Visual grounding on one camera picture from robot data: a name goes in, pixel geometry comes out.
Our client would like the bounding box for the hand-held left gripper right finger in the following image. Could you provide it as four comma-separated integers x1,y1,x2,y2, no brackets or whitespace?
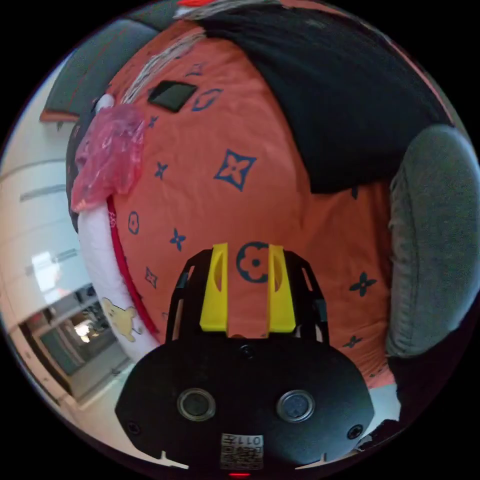
268,244,297,334

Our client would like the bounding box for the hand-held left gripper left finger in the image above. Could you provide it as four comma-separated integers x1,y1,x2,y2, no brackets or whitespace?
199,242,229,333

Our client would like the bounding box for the black short sleeve shirt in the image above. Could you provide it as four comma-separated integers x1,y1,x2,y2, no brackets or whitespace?
197,0,455,196

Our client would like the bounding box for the bed with orange printed sheet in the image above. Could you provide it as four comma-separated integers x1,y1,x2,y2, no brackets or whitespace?
65,16,399,391

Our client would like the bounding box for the white quilt with red trim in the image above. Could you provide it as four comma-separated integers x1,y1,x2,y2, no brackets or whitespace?
76,93,162,365

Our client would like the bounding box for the low cabinet with glass door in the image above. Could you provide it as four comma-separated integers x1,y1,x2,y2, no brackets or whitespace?
16,283,134,404

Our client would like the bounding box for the pink plastic bag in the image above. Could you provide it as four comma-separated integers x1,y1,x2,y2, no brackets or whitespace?
70,104,148,214

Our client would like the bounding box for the white wardrobe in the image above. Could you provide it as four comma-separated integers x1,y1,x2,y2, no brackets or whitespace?
0,48,95,323

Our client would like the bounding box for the black phone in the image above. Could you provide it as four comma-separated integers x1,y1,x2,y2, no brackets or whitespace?
146,79,199,113

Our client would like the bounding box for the pile of clothes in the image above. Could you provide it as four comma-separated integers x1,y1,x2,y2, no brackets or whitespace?
119,0,286,107

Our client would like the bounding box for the grey padded headboard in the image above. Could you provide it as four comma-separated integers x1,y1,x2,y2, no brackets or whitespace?
39,18,163,125

